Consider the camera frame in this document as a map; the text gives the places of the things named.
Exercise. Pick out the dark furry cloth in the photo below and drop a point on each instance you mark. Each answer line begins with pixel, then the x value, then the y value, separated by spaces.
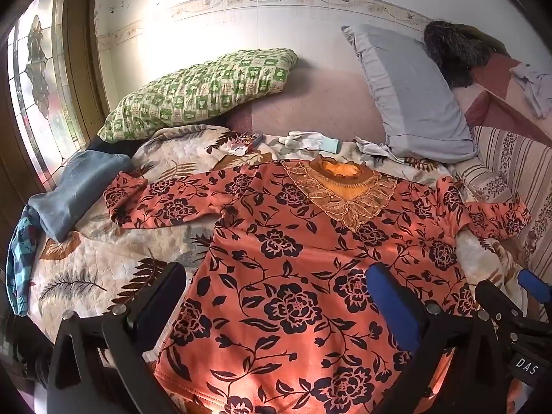
pixel 457 51

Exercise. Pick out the green checked pillow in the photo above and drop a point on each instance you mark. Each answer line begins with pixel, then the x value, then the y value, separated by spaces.
pixel 202 90

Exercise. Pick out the wooden window frame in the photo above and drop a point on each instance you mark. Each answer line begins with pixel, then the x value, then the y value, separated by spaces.
pixel 82 51

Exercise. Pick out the orange floral shirt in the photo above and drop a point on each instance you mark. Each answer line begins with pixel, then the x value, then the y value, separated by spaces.
pixel 302 267

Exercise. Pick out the crumpled white cloth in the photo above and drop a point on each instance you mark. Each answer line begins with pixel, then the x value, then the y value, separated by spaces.
pixel 375 149

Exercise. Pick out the small teal packet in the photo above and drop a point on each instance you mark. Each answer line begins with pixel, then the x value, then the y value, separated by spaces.
pixel 331 144

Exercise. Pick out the small printed packet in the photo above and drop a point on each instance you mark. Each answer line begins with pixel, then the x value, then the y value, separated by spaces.
pixel 242 144

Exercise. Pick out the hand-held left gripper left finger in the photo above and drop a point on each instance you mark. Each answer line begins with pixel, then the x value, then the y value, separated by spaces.
pixel 166 297

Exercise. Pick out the brown and pink blanket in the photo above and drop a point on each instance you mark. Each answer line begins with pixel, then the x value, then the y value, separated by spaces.
pixel 496 108

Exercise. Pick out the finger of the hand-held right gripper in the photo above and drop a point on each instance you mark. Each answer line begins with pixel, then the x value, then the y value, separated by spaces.
pixel 534 287
pixel 500 299

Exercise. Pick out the striped floral blanket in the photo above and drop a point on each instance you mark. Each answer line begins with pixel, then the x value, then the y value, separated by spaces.
pixel 513 168

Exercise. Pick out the grey pillow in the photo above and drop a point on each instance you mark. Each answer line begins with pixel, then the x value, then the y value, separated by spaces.
pixel 405 99

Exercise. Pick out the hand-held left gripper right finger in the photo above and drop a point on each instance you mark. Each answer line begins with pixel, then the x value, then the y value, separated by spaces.
pixel 390 306

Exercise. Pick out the folded blue towel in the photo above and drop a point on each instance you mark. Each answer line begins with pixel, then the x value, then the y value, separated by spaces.
pixel 77 189

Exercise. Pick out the leaf-print blanket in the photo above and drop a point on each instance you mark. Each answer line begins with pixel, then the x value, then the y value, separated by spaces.
pixel 86 267

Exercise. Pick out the pale lilac garment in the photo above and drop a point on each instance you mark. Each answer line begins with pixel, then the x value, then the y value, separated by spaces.
pixel 534 84

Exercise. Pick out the stained glass window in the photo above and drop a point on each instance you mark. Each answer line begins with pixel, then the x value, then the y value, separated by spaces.
pixel 39 73

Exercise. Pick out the teal patterned cloth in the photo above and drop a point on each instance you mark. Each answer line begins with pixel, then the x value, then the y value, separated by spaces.
pixel 21 258

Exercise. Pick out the pink bed sheet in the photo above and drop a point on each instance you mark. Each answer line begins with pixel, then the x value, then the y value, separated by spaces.
pixel 323 103

